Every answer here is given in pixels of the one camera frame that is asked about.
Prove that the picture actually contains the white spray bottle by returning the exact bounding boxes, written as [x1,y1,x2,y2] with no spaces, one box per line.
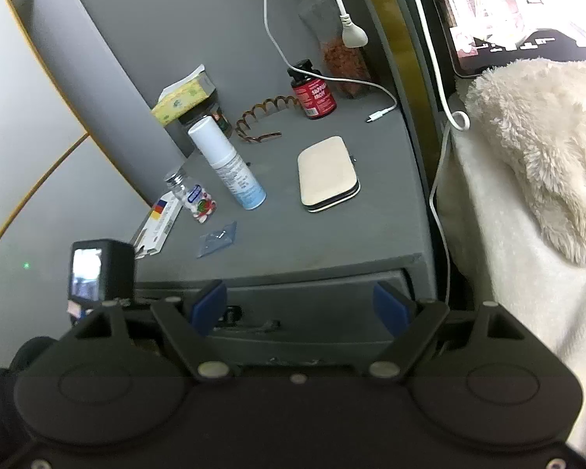
[188,116,268,211]

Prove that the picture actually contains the clear bag of red berries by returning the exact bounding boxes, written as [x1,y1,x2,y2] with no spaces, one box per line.
[298,0,375,99]

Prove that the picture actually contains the red supplement bottle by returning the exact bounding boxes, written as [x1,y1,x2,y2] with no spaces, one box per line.
[287,59,338,121]

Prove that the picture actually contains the black tablet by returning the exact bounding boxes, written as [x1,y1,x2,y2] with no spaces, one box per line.
[421,0,586,79]

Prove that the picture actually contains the grey nightstand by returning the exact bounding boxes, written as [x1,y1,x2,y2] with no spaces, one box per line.
[132,66,435,299]

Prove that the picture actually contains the small clear plastic bag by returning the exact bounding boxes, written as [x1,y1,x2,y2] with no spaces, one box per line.
[196,221,238,259]

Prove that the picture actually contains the cream fluffy blanket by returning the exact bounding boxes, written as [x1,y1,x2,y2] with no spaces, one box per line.
[437,78,586,466]
[464,59,586,267]

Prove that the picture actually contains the white plug with cord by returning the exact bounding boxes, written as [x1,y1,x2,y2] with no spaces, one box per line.
[317,0,370,49]

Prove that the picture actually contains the white medicine box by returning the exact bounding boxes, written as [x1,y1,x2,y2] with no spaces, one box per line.
[129,192,184,258]

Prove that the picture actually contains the glass jar with dark lid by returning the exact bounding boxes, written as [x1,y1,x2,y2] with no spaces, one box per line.
[178,102,233,140]

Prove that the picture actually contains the yellow tissue box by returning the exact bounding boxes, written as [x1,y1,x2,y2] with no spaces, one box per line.
[150,64,216,128]

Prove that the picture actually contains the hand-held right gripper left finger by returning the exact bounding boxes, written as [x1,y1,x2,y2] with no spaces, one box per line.
[71,278,236,384]

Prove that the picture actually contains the wooden drawer with grey front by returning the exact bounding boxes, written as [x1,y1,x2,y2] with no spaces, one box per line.
[137,269,418,367]

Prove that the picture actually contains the white cable beside bed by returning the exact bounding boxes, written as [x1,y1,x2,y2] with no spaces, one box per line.
[400,0,470,304]

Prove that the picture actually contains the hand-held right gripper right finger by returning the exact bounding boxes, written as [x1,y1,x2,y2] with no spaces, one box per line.
[366,281,526,384]

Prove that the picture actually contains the small bottle with silver cap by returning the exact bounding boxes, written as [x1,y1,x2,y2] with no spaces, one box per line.
[164,168,220,224]

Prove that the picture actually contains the brown wavy hair comb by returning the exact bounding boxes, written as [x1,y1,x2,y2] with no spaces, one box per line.
[234,95,302,145]

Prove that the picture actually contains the beige compact case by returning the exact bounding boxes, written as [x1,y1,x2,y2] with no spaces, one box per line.
[297,135,361,215]

